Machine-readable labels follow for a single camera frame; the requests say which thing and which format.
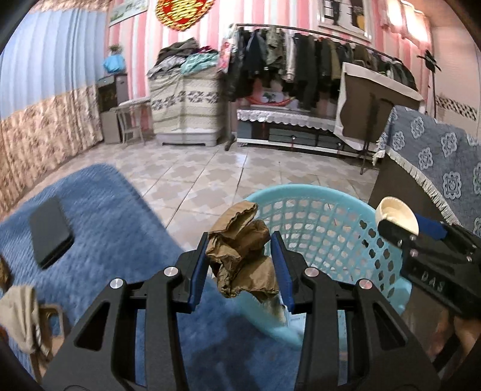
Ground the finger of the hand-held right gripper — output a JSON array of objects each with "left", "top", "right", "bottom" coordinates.
[
  {"left": 377, "top": 219, "right": 419, "bottom": 253},
  {"left": 415, "top": 214, "right": 479, "bottom": 249}
]

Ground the pile of clothes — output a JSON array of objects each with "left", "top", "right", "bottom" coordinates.
[{"left": 146, "top": 37, "right": 220, "bottom": 78}]

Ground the blue cloth cover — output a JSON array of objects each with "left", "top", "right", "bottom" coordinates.
[{"left": 103, "top": 54, "right": 126, "bottom": 75}]

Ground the blue and floral curtain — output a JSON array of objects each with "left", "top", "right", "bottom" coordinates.
[{"left": 0, "top": 0, "right": 109, "bottom": 211}]

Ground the brown paper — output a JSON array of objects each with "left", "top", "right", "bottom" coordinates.
[
  {"left": 0, "top": 256, "right": 14, "bottom": 292},
  {"left": 206, "top": 201, "right": 280, "bottom": 303}
]

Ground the landscape wall picture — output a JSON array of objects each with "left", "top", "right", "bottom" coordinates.
[{"left": 109, "top": 0, "right": 149, "bottom": 26}]

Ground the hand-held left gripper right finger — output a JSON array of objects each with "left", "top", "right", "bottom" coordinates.
[{"left": 271, "top": 231, "right": 440, "bottom": 391}]

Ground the grey water dispenser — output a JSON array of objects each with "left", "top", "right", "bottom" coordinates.
[{"left": 96, "top": 72, "right": 130, "bottom": 144}]

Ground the person's right hand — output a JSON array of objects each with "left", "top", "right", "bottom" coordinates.
[{"left": 432, "top": 310, "right": 481, "bottom": 363}]

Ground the metal clothes rack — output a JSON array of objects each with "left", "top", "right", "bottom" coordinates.
[{"left": 225, "top": 23, "right": 414, "bottom": 151}]

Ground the row of hanging clothes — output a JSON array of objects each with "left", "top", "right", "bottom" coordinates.
[{"left": 225, "top": 26, "right": 418, "bottom": 111}]

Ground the framed wall poster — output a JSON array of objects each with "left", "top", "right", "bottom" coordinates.
[{"left": 317, "top": 0, "right": 374, "bottom": 40}]

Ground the pink printed hanging bag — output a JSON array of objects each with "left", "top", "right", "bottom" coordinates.
[{"left": 219, "top": 34, "right": 235, "bottom": 72}]

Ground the red printed bag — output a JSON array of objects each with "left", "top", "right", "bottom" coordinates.
[{"left": 246, "top": 88, "right": 296, "bottom": 109}]

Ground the white lace cloth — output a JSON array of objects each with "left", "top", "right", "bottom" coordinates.
[{"left": 236, "top": 105, "right": 339, "bottom": 132}]

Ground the light blue plastic basket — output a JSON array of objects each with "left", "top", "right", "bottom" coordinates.
[{"left": 240, "top": 184, "right": 412, "bottom": 350}]

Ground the patterned cloth covered cabinet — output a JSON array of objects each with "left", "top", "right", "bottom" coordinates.
[{"left": 148, "top": 68, "right": 222, "bottom": 146}]

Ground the blue patterned cloth furniture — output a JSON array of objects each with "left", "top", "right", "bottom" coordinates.
[{"left": 374, "top": 105, "right": 481, "bottom": 234}]

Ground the beige cloth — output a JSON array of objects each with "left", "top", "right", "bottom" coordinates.
[{"left": 0, "top": 285, "right": 42, "bottom": 354}]

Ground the black oblong case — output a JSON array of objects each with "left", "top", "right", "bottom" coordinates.
[{"left": 29, "top": 196, "right": 75, "bottom": 269}]

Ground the cloth covered board on stand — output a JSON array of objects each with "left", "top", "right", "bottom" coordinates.
[{"left": 334, "top": 62, "right": 425, "bottom": 175}]

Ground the blue fluffy rug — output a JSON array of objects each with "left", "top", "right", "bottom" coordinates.
[{"left": 0, "top": 163, "right": 301, "bottom": 391}]

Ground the small round table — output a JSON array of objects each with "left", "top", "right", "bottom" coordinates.
[{"left": 113, "top": 97, "right": 151, "bottom": 145}]

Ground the low dark cabinet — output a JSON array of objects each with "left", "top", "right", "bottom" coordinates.
[{"left": 236, "top": 109, "right": 380, "bottom": 159}]

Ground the red gold heart decoration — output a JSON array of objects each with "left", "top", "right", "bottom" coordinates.
[{"left": 156, "top": 0, "right": 216, "bottom": 31}]

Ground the small yellowish round cup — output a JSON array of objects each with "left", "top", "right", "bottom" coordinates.
[{"left": 375, "top": 196, "right": 419, "bottom": 237}]

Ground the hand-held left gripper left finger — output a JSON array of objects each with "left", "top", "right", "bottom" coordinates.
[{"left": 41, "top": 231, "right": 209, "bottom": 391}]

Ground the black tripod stand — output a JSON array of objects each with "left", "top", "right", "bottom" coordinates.
[{"left": 416, "top": 49, "right": 443, "bottom": 117}]

